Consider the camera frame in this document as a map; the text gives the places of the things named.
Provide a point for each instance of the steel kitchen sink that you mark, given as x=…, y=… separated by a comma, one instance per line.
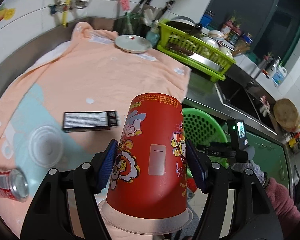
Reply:
x=237, y=92

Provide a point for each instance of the white bowl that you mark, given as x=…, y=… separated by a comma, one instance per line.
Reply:
x=226, y=51

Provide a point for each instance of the blue label detergent bottle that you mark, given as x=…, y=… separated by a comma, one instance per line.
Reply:
x=279, y=76

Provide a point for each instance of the red lid sauce jar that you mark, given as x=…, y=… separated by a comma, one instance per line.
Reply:
x=233, y=35

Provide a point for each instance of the black flat box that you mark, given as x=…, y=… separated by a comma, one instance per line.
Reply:
x=85, y=120

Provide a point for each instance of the green plastic basket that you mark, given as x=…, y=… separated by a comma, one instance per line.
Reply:
x=202, y=127

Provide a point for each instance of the steel drip tray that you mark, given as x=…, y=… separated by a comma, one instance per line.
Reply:
x=207, y=61

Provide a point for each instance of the white plate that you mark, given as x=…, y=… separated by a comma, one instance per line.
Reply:
x=133, y=43

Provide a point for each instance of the teal soap dispenser bottle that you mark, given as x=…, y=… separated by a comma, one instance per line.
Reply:
x=153, y=36

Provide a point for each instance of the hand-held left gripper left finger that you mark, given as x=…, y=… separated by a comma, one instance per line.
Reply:
x=110, y=166

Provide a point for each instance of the person's right forearm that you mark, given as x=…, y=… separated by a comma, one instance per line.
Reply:
x=282, y=200

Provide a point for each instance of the round wooden cutting board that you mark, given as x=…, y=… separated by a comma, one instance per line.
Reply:
x=286, y=115

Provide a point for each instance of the green glass bottle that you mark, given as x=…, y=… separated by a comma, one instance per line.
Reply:
x=132, y=22

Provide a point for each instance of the green plastic dish rack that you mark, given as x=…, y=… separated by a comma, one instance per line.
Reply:
x=180, y=41

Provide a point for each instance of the blue box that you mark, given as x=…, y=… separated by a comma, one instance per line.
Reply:
x=207, y=19

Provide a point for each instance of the pink dish brush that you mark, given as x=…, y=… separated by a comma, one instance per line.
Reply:
x=125, y=3

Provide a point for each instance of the dark pan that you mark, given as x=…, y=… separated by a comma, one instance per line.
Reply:
x=182, y=22

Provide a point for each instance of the peach flower print blanket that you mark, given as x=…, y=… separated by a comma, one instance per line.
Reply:
x=90, y=75

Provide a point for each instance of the red printed paper cup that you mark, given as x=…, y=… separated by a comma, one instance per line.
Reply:
x=150, y=130

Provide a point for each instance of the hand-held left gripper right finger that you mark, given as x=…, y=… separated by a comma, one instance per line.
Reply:
x=196, y=168

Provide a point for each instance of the clear plastic cup lid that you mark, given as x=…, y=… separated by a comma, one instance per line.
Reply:
x=46, y=147
x=145, y=225

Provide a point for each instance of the red drink can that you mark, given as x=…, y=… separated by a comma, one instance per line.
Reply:
x=2, y=182

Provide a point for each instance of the person's right hand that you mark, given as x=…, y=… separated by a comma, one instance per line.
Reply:
x=252, y=170

